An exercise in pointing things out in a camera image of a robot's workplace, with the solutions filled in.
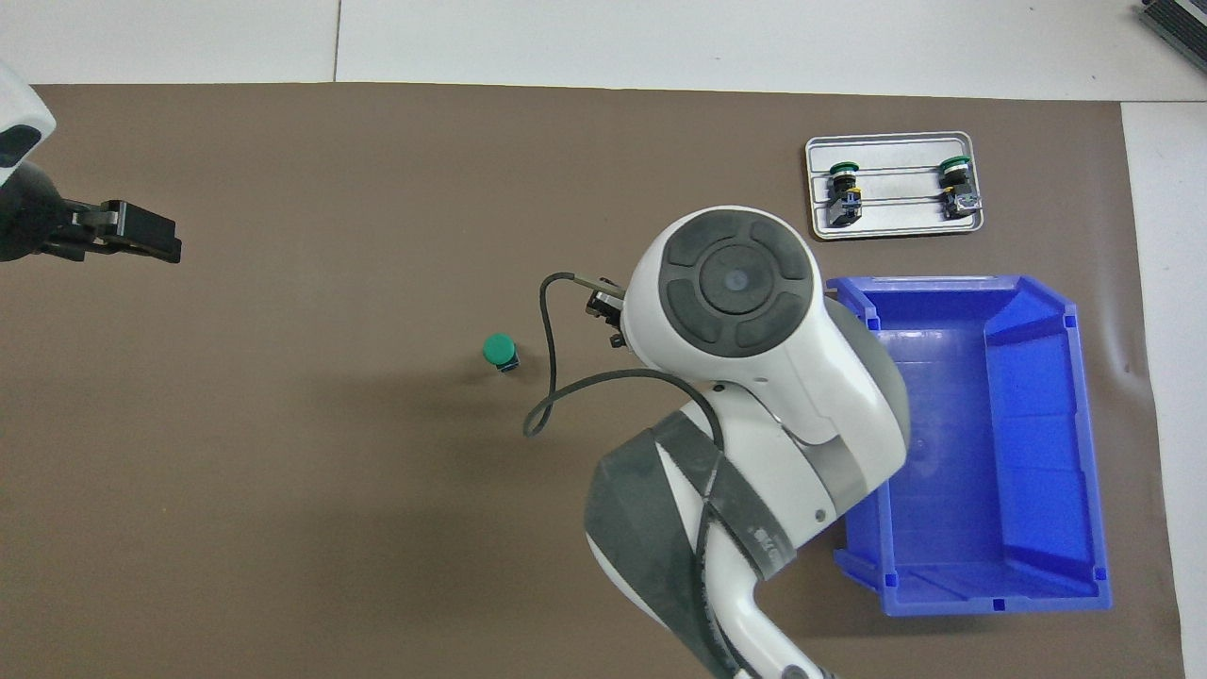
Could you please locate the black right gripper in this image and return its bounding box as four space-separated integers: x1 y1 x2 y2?
585 279 633 351

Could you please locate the brown table mat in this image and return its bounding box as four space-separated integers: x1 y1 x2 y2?
0 83 1187 679

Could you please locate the blue plastic storage bin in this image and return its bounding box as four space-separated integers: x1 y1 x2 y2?
825 273 1114 619

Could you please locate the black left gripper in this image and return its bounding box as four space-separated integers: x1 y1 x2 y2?
0 160 183 266

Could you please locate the grey metal tray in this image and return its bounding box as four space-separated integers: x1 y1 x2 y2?
804 131 985 241

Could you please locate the grey ribbed device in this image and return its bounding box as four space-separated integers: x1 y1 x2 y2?
1136 0 1207 63

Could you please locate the green push button switch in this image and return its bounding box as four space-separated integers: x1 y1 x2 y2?
480 333 522 375
827 161 866 230
937 156 983 222

